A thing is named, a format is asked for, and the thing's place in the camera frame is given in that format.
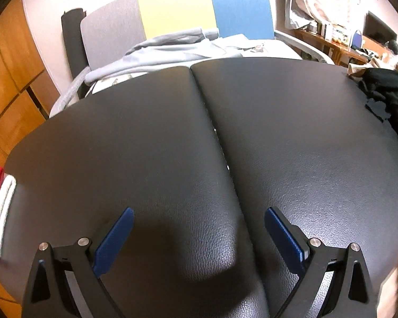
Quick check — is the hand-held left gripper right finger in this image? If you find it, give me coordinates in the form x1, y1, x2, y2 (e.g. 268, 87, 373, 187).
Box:
265, 207, 377, 318

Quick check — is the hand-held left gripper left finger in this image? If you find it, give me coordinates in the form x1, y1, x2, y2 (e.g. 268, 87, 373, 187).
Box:
21, 207, 135, 318

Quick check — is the black knit sweater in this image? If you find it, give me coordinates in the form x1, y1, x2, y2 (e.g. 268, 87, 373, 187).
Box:
356, 68, 398, 160

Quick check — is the white printed seat cushion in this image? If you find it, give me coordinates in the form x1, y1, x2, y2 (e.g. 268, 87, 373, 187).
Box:
86, 71, 146, 97

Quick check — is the wooden wardrobe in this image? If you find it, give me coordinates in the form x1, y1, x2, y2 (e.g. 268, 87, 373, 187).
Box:
0, 0, 60, 305

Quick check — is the light grey hoodie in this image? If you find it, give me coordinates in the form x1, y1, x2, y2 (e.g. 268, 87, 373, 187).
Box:
84, 26, 299, 85

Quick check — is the black upright board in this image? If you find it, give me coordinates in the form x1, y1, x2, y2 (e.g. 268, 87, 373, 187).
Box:
61, 8, 88, 100

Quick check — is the cluttered wooden desk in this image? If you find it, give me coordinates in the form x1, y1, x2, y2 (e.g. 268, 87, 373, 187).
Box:
292, 26, 398, 70

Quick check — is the small blue object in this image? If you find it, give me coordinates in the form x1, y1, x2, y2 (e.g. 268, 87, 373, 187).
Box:
351, 29, 364, 50

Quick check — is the black monitor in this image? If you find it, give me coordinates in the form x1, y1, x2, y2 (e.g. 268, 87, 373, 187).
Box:
364, 11, 398, 42

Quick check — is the grey yellow blue chair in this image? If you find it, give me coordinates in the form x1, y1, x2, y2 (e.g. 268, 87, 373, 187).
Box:
50, 0, 335, 116

